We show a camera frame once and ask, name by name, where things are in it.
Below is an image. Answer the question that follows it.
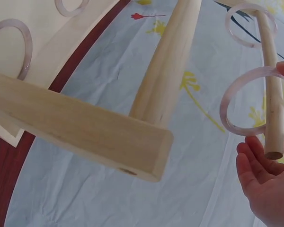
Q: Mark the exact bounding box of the person's right hand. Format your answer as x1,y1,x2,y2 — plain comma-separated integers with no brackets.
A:
236,60,284,227

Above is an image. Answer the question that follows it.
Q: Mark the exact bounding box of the translucent pink plastic ring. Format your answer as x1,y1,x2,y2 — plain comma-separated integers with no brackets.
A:
0,18,34,80
219,66,284,137
54,0,87,17
224,4,278,48

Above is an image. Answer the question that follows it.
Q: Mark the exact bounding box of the cream mat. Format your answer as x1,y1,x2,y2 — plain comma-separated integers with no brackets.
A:
0,0,131,144

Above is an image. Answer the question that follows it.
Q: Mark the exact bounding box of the wooden ring toss stand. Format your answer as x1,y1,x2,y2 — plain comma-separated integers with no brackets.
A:
0,0,284,183

